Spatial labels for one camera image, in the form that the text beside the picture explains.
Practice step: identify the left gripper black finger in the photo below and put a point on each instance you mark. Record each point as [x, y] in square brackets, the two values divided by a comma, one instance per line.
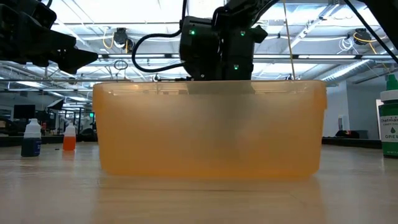
[76, 60]

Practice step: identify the small orange food coloring bottle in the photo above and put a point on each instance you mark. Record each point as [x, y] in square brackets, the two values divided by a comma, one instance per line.
[69, 143]

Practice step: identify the small blue food coloring bottle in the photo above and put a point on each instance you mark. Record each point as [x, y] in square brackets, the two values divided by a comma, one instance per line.
[31, 147]

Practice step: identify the orange translucent plastic bin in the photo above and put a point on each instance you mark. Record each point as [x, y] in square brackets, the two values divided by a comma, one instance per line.
[155, 140]

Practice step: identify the green Chefmaster food coloring bottle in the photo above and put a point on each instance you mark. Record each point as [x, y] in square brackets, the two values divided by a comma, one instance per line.
[388, 124]

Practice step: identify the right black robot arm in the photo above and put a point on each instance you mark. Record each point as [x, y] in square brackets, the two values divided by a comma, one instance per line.
[199, 49]

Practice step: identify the black computer monitor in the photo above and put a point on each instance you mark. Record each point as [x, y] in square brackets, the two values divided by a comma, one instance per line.
[24, 112]

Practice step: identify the black and red bag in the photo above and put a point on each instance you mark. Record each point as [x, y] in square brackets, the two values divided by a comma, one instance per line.
[351, 134]

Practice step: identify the thin grey horizontal frame bar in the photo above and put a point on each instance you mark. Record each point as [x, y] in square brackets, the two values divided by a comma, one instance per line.
[93, 80]

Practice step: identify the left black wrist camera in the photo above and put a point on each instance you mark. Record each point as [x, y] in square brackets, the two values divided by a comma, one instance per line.
[43, 14]

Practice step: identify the horizontal frame bar with lights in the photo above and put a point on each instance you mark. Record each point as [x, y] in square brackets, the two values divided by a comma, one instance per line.
[149, 56]

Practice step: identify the silver ceiling air duct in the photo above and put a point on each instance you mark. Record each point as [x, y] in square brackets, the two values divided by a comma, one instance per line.
[351, 70]

